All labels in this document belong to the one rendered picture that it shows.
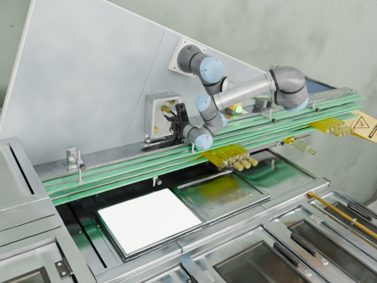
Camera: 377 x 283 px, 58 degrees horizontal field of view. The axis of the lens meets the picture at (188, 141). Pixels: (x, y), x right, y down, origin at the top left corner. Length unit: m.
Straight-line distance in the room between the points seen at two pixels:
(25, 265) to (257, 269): 0.96
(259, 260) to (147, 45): 1.15
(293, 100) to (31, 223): 1.15
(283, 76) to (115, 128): 0.88
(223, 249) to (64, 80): 1.05
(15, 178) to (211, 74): 0.97
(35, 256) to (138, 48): 1.07
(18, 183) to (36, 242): 0.33
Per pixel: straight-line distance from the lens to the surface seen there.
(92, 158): 1.78
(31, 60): 1.58
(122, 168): 1.73
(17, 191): 1.34
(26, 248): 1.12
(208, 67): 1.69
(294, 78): 1.54
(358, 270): 1.83
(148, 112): 1.84
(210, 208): 1.79
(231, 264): 1.61
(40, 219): 1.19
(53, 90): 1.64
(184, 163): 1.95
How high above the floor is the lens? 2.24
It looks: 44 degrees down
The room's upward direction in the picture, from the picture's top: 127 degrees clockwise
